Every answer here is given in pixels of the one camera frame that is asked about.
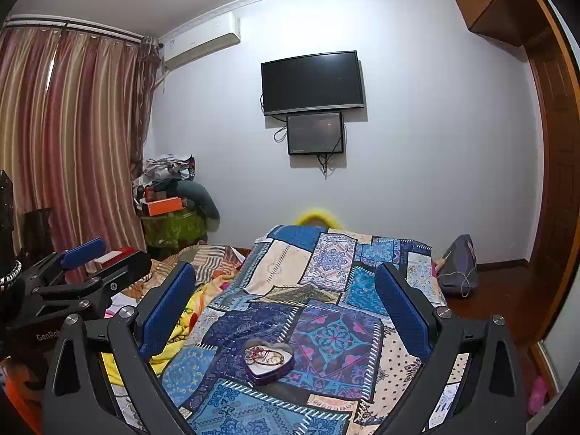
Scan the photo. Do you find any pile of clothes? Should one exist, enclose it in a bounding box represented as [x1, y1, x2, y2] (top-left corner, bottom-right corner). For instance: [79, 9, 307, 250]
[132, 154, 198, 193]

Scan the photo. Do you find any white air conditioner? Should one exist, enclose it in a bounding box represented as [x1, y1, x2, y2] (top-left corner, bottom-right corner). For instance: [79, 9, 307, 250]
[158, 11, 242, 71]

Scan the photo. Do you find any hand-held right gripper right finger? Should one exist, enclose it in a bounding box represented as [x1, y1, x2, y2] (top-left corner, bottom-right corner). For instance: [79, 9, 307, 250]
[374, 262, 529, 435]

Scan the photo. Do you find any striped orange white cloth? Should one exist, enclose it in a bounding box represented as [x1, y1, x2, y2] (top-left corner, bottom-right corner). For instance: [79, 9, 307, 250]
[154, 242, 248, 291]

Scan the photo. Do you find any heart-shaped tin box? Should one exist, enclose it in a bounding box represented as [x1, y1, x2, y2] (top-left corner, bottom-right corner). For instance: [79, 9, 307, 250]
[241, 339, 295, 387]

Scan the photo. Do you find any black wall television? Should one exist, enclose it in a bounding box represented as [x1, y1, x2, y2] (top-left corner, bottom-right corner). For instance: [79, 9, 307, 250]
[260, 51, 366, 116]

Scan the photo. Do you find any black monitor cable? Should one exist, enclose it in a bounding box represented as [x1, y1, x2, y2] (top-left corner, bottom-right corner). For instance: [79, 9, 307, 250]
[317, 152, 337, 181]

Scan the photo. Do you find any yellow ring cushion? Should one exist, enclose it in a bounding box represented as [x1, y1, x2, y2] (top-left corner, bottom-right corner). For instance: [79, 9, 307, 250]
[295, 208, 338, 228]

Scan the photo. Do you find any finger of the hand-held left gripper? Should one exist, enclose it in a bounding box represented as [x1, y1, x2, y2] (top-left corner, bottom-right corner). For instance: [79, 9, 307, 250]
[18, 237, 106, 291]
[32, 249, 152, 323]

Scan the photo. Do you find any white and red box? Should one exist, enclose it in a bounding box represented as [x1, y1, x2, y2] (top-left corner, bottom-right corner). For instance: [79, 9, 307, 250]
[93, 247, 137, 265]

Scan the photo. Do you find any green patterned cloth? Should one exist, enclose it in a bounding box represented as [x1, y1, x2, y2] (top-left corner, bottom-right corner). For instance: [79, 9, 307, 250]
[140, 211, 208, 250]

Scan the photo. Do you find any curtain rod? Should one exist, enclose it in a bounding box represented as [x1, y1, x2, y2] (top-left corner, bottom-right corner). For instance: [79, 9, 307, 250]
[4, 14, 157, 44]

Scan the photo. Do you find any pink slipper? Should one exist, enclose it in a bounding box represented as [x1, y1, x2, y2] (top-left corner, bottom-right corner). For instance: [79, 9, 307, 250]
[528, 375, 549, 418]

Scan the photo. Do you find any patchwork printed blanket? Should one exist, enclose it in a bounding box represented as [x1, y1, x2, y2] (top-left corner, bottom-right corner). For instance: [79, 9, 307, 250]
[161, 224, 472, 435]

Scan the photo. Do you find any orange box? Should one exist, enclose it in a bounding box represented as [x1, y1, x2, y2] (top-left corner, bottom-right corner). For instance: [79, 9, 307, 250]
[142, 197, 184, 216]

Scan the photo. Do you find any white cable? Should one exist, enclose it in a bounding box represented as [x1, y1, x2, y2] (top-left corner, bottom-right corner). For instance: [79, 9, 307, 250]
[446, 254, 477, 298]

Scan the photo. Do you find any white printed cloth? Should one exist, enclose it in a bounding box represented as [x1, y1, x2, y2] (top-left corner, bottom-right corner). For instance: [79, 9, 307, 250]
[428, 381, 463, 429]

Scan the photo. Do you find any striped brown curtain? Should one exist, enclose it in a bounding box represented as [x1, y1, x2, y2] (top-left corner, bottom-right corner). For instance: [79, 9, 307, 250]
[0, 27, 159, 259]

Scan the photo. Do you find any wooden door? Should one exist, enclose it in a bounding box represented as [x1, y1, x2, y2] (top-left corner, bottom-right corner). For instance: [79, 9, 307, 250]
[521, 0, 580, 354]

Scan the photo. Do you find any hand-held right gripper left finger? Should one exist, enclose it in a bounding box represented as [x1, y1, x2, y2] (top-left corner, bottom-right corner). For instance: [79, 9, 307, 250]
[43, 260, 197, 435]

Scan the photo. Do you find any yellow cartoon blanket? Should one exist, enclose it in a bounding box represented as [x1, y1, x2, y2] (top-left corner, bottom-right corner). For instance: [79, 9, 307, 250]
[102, 281, 218, 418]

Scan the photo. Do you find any small black monitor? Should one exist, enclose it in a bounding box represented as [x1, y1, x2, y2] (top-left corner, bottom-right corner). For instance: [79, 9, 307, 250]
[286, 111, 345, 156]

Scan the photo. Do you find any grey pillow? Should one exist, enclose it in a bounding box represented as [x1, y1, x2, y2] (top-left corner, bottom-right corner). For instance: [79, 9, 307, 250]
[174, 182, 221, 220]

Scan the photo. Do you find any frosted glass wardrobe door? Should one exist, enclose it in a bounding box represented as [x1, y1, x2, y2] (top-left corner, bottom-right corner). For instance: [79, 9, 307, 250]
[541, 308, 580, 386]

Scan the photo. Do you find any purple bag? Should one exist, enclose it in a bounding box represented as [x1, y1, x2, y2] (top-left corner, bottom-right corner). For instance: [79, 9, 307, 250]
[437, 235, 480, 299]

